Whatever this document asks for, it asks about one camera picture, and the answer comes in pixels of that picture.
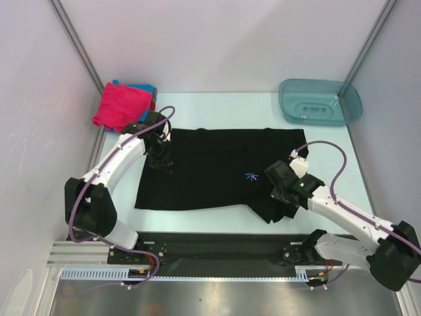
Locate black t shirt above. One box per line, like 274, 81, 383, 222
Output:
135, 128, 307, 223

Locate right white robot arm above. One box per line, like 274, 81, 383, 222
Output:
265, 157, 420, 292

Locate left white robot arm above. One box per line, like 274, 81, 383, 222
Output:
64, 111, 173, 263

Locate red folded t shirt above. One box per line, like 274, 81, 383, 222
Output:
149, 95, 157, 111

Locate pink folded t shirt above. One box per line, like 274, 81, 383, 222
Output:
91, 82, 153, 134

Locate blue folded t shirt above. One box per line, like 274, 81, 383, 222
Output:
104, 79, 157, 134

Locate teal plastic bin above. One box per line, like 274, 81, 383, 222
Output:
279, 79, 362, 127

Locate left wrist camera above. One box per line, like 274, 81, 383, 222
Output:
161, 125, 172, 142

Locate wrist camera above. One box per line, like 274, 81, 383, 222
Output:
161, 125, 172, 142
289, 149, 309, 178

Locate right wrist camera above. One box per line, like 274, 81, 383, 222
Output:
289, 149, 309, 178

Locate right white cable duct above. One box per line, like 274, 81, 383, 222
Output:
295, 265, 333, 281

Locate white cable duct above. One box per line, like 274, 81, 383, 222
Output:
295, 265, 333, 281
61, 267, 151, 281

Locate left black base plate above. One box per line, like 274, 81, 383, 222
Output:
107, 241, 166, 265

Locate left white cable duct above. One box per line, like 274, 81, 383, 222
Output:
61, 267, 151, 281

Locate right aluminium corner post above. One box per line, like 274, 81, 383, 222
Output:
344, 0, 399, 85

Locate aluminium corner post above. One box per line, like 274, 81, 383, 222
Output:
48, 0, 104, 93
344, 0, 399, 85

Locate left aluminium corner post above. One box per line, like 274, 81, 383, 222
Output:
48, 0, 104, 93

